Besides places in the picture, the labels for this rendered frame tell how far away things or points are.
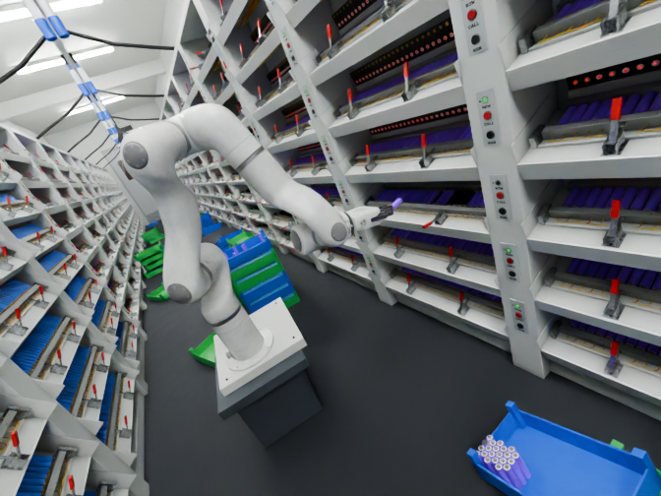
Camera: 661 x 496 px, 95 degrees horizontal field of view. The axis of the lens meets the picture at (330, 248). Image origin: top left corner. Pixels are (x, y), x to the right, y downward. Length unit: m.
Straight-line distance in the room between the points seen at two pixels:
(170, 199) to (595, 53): 0.90
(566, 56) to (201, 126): 0.71
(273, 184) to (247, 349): 0.61
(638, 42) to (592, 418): 0.89
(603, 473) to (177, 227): 1.16
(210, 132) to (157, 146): 0.12
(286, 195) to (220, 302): 0.45
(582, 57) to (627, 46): 0.06
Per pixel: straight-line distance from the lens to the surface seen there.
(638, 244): 0.85
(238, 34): 2.02
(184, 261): 0.94
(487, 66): 0.79
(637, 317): 0.97
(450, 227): 1.02
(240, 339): 1.11
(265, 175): 0.76
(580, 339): 1.14
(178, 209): 0.89
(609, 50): 0.72
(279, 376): 1.11
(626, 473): 1.02
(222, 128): 0.77
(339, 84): 1.35
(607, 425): 1.18
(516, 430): 1.13
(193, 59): 2.66
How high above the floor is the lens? 0.97
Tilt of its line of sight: 23 degrees down
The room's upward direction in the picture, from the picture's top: 23 degrees counter-clockwise
